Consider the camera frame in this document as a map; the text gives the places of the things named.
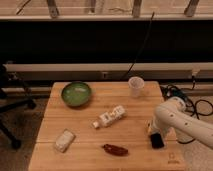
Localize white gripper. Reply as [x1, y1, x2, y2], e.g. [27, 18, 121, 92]
[147, 121, 169, 138]

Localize black eraser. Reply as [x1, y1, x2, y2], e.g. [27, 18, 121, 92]
[150, 133, 164, 149]

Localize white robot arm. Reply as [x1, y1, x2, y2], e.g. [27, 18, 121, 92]
[148, 97, 213, 149]

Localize white sponge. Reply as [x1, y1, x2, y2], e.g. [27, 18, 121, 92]
[54, 129, 75, 153]

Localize clear plastic cup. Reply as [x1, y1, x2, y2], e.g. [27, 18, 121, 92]
[128, 76, 145, 98]

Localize white plastic bottle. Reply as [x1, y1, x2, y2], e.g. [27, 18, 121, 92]
[92, 105, 126, 129]

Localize green bowl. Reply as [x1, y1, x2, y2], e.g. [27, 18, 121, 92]
[61, 81, 92, 107]

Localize black office chair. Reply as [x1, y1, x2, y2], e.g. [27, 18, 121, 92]
[0, 64, 36, 150]

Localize black floor cables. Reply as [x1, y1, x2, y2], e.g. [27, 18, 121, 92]
[160, 74, 213, 145]

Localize black hanging cable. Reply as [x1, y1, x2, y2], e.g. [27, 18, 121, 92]
[120, 11, 156, 82]

